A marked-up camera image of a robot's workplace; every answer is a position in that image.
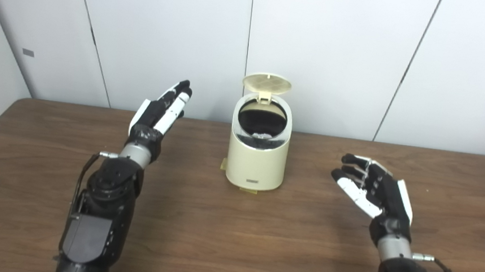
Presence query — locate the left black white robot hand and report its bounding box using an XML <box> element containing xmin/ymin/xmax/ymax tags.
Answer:
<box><xmin>125</xmin><ymin>75</ymin><xmax>194</xmax><ymax>166</ymax></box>

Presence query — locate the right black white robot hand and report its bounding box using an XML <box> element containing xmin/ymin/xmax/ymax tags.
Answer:
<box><xmin>324</xmin><ymin>152</ymin><xmax>420</xmax><ymax>251</ymax></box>

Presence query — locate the cream round bin lid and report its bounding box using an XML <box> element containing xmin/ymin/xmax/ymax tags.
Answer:
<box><xmin>240</xmin><ymin>70</ymin><xmax>293</xmax><ymax>106</ymax></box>

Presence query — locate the cream-colored desktop bin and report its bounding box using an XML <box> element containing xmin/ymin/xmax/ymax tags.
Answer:
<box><xmin>224</xmin><ymin>91</ymin><xmax>295</xmax><ymax>194</ymax></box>

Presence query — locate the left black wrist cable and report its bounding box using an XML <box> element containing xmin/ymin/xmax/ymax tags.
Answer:
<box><xmin>65</xmin><ymin>149</ymin><xmax>120</xmax><ymax>249</ymax></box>

